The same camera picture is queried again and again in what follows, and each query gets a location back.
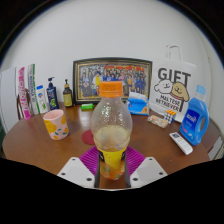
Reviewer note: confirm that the white shampoo bottle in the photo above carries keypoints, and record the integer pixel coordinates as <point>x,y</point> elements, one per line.
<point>42,100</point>

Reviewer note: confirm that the blue tissue pack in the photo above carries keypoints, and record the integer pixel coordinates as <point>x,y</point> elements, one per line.
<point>137,106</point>

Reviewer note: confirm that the green plastic crate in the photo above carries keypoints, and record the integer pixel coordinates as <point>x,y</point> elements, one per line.
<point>1,138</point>

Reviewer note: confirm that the orange-capped juice bottle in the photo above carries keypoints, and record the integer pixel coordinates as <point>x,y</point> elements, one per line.
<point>111,133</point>

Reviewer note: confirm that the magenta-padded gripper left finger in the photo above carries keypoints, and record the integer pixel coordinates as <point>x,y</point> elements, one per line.
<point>87,160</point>

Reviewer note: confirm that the dark blue pump bottle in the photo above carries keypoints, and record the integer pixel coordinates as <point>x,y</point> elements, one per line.
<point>52,98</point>

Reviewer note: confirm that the colourful puzzle cube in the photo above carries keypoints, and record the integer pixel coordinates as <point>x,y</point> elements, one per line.
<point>170,116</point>

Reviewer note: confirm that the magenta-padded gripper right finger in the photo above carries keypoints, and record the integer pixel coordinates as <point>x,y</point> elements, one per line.
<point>136,160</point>

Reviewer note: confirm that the patterned snack packet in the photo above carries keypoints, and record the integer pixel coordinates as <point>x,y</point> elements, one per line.
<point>157,121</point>

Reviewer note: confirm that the white printed paper bag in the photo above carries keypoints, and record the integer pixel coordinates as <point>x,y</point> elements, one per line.
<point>173,86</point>

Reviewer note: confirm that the brown wooden chair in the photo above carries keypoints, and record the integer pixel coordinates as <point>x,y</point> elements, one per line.
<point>19,108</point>

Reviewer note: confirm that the framed group photo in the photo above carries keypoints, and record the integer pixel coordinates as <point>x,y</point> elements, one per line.
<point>133,78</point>

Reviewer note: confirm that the amber pump bottle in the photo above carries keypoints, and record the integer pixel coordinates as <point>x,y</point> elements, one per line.
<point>68,97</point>

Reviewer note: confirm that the tall pink printed box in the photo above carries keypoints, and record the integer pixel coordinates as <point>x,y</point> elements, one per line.
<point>23,95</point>

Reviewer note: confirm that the small green box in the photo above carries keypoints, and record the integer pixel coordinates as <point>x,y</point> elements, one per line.
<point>87,106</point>

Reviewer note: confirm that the pink yellow flowered mug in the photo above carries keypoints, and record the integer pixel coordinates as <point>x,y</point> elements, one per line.
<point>56,126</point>

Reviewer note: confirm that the tall white printed box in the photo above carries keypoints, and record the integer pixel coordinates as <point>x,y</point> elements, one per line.
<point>32,90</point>

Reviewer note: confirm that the blue detergent bottle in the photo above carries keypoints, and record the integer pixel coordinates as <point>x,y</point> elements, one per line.
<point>194,121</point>

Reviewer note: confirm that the white remote control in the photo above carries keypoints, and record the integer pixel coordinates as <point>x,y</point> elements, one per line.
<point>181,143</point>

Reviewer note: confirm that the flat round red coaster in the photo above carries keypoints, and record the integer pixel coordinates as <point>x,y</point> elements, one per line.
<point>87,137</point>

